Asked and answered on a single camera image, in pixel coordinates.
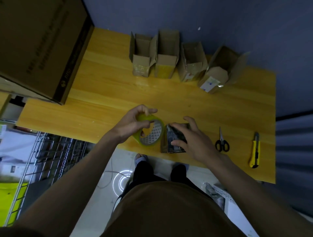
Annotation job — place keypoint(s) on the person's right hand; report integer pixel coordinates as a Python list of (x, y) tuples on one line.
[(198, 141)]

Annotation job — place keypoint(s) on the person's left hand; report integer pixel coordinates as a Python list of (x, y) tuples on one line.
[(129, 124)]

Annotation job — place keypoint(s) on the yellow tape roll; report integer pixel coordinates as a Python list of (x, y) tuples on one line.
[(150, 133)]

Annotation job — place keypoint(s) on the black cardboard box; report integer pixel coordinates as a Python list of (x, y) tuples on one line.
[(172, 141)]

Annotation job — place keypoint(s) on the brown box with white label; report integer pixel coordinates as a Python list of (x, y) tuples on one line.
[(220, 73)]

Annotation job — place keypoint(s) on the small carton yellow tape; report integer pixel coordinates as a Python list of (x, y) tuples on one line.
[(167, 56)]

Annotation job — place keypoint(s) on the small carton red label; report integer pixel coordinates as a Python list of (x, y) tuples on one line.
[(192, 63)]

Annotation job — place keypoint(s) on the person's right forearm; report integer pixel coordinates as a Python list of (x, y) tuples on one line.
[(264, 200)]

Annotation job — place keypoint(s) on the person's left forearm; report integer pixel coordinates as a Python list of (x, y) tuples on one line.
[(63, 190)]

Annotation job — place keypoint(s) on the person's right shoe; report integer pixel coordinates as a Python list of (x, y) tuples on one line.
[(182, 166)]

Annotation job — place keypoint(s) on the person's shoe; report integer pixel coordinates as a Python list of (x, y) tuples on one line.
[(140, 158), (182, 166)]

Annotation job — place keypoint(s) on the person's left shoe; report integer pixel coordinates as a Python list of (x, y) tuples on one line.
[(140, 158)]

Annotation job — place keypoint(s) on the person's black trousers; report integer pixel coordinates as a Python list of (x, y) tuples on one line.
[(144, 171)]

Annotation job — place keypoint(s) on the person's brown shirt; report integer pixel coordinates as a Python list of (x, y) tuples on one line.
[(171, 210)]

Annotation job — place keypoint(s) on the yellow utility knife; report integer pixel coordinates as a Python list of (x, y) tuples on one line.
[(255, 151)]

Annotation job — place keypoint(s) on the white metal rack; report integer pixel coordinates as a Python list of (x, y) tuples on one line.
[(232, 210)]

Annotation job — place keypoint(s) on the grey pleated curtain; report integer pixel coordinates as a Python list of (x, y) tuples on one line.
[(293, 158)]

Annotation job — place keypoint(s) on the large flat brown carton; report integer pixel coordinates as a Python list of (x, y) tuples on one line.
[(41, 44)]

